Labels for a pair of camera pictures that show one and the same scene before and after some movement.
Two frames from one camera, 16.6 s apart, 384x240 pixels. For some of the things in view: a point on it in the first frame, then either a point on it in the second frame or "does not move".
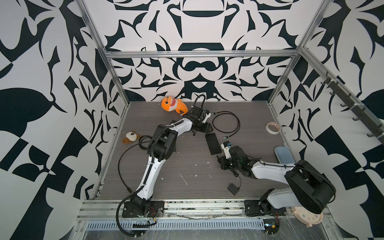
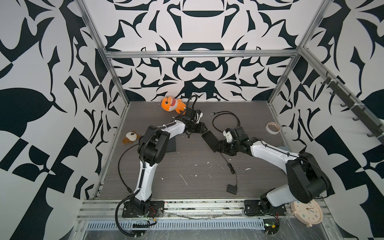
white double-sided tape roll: (273, 127) does not move
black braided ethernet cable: (229, 112) does not move
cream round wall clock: (307, 217) does not move
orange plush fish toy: (170, 104) does not move
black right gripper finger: (233, 171) → (231, 151)
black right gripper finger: (222, 160) → (222, 145)
